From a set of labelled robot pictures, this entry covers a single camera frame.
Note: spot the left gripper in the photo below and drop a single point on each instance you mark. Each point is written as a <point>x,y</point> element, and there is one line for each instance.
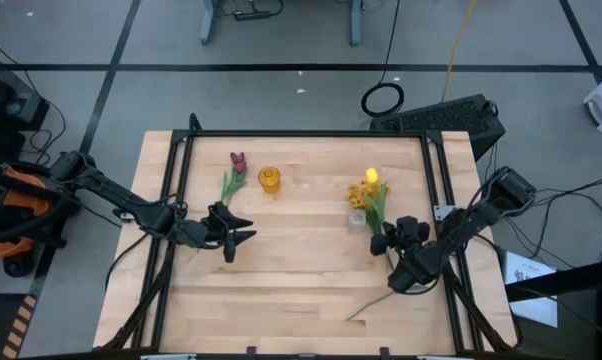
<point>216,232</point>

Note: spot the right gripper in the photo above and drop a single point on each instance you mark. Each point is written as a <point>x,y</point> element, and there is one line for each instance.
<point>406,245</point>

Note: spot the yellow artificial tulip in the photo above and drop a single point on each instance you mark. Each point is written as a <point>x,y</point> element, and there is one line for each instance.
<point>372,175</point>

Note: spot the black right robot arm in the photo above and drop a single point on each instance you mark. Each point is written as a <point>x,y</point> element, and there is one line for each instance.
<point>481,215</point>

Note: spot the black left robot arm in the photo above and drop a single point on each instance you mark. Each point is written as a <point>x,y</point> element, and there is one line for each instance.
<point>116,195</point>

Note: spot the clear glass vase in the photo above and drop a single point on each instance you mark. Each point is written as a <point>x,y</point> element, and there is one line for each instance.
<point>357,220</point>

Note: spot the amber glass vase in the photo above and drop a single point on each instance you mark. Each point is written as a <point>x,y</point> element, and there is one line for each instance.
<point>269,180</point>

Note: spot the black computer tower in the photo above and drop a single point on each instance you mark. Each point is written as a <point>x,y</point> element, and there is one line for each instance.
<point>446,117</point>

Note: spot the white printed paper sheet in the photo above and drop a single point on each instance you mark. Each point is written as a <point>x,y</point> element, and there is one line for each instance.
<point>533,311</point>

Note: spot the black beam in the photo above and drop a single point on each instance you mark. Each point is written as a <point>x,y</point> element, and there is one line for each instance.
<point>571,280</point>

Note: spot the grey desk leg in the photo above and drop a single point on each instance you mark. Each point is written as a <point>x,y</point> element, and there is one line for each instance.
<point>355,25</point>
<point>208,25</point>

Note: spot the black power strip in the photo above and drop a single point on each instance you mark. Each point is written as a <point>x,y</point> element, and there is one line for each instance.
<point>252,15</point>

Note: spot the orange and black vacuum cleaner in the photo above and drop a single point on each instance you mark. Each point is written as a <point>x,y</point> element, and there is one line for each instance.
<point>23,197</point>

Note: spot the black mat with orange stripes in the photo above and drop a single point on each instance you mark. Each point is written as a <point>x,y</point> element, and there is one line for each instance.
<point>18,320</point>

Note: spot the black equipment rack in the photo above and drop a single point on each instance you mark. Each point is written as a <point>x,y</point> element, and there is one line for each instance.
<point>6,100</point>

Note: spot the black metal table frame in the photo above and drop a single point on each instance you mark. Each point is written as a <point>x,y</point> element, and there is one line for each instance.
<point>306,133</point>

